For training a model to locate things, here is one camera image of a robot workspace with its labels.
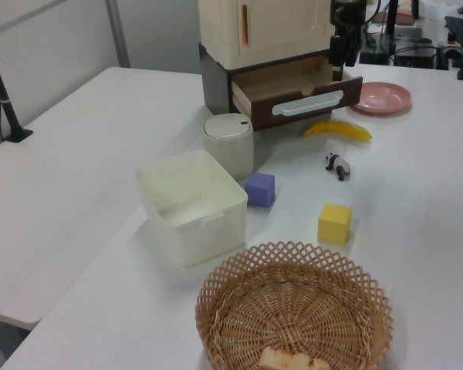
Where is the black camera stand pole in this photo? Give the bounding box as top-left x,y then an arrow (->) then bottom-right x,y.
0,30 -> 35,143

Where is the small cream lidded bin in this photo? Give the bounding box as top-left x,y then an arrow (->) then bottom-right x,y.
201,113 -> 255,181

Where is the yellow toy banana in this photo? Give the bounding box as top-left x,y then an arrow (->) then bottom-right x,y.
303,119 -> 372,143

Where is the yellow foam cube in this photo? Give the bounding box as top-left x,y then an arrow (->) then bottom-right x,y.
317,203 -> 353,244

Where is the pink plastic plate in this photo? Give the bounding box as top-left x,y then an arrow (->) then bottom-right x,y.
349,81 -> 413,116

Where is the small panda toy figure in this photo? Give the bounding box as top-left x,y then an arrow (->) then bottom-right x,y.
324,151 -> 351,182

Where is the woven wicker basket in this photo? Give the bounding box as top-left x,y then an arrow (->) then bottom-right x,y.
194,241 -> 394,370

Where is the cream plastic storage box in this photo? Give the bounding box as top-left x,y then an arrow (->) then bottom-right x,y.
134,149 -> 249,268

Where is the cream toy fridge cabinet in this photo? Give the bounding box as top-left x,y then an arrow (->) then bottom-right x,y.
198,0 -> 332,71

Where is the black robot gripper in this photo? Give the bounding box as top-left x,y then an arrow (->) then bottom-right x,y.
330,0 -> 368,82

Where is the purple foam cube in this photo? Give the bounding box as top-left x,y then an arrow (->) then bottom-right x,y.
244,172 -> 276,208

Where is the wooden drawer with white handle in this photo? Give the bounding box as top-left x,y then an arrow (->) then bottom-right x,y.
231,53 -> 363,130

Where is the toasted bread piece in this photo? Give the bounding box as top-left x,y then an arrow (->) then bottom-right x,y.
259,345 -> 330,370

